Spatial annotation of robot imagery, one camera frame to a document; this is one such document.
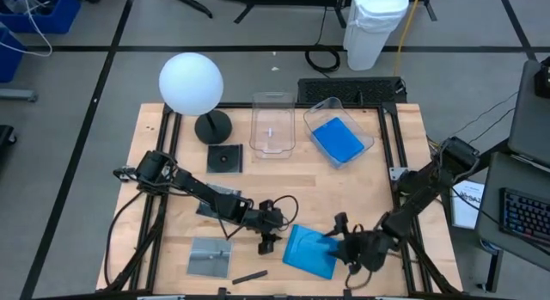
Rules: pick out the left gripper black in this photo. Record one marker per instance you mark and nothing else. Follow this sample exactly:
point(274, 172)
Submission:
point(266, 220)

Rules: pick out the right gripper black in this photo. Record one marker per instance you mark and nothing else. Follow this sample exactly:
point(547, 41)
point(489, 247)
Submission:
point(369, 250)

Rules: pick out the blue plastic disc case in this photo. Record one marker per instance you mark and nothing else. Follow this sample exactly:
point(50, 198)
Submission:
point(307, 252)
point(337, 140)

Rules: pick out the clear jewel case black tray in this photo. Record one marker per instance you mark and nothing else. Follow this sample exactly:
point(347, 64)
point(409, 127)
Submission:
point(224, 159)
point(204, 210)

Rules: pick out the clear reflective jewel case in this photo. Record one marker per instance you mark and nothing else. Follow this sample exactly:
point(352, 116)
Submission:
point(209, 257)

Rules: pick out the clear plastic storage bin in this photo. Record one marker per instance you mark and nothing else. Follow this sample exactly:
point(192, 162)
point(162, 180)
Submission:
point(270, 119)
point(326, 108)

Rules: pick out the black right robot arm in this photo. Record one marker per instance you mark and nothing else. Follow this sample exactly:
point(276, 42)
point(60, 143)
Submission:
point(419, 197)

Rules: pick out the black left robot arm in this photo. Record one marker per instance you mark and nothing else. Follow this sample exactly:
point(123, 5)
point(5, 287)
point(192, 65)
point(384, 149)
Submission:
point(197, 190)

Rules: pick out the black plastic strip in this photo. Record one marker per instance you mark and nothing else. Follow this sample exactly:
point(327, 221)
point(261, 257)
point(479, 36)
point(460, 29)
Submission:
point(249, 277)

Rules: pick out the white paper booklet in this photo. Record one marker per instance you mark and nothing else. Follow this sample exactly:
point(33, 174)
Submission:
point(466, 210)

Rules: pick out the black keyboard at top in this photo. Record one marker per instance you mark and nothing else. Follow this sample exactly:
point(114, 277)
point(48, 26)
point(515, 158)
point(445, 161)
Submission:
point(348, 91)

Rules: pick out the white globe lamp black base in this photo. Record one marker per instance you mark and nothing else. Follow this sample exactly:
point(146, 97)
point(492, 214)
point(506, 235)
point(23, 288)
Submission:
point(191, 83)

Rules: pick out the grey desk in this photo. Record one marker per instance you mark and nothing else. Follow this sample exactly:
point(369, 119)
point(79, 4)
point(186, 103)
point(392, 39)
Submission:
point(494, 175)

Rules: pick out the black backlit keyboard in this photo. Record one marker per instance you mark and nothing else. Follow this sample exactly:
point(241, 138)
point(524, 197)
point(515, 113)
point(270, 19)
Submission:
point(524, 216)

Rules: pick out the white trash bin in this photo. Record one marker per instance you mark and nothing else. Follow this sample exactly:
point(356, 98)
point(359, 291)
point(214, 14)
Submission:
point(374, 29)

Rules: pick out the black desk device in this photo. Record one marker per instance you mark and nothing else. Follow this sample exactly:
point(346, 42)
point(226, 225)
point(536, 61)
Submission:
point(543, 81)

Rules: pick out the black floor object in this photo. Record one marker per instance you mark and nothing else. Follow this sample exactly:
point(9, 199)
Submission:
point(6, 134)

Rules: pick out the grey floor bar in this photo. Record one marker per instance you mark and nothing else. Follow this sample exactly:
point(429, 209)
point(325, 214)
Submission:
point(17, 95)

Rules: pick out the large blue storage crate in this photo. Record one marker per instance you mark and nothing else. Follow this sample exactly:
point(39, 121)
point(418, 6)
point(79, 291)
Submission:
point(60, 20)

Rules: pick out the black aluminium table frame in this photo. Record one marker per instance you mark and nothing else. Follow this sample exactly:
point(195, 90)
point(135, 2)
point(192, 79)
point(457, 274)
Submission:
point(392, 128)

